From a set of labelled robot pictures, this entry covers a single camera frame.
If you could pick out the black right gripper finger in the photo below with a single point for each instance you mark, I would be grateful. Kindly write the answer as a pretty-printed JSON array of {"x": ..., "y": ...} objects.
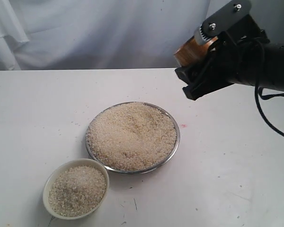
[
  {"x": 200, "y": 79},
  {"x": 222, "y": 20}
]

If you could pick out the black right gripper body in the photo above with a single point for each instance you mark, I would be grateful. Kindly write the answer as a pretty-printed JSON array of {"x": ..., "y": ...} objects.
[{"x": 240, "y": 54}]

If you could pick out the brown wooden cup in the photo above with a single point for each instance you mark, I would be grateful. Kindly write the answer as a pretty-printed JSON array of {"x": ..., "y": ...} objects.
[{"x": 191, "y": 52}]

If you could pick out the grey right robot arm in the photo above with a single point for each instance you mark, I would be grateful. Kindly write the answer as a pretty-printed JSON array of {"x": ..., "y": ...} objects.
[{"x": 274, "y": 65}]

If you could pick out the steel plate of rice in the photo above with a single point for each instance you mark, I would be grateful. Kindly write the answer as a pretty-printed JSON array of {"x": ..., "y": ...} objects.
[{"x": 132, "y": 138}]

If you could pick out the white bowl of rice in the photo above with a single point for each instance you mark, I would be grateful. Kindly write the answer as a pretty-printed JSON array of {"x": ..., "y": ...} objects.
[{"x": 76, "y": 189}]

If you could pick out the white backdrop cloth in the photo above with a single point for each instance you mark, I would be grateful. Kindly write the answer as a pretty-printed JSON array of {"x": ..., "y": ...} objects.
[{"x": 97, "y": 34}]

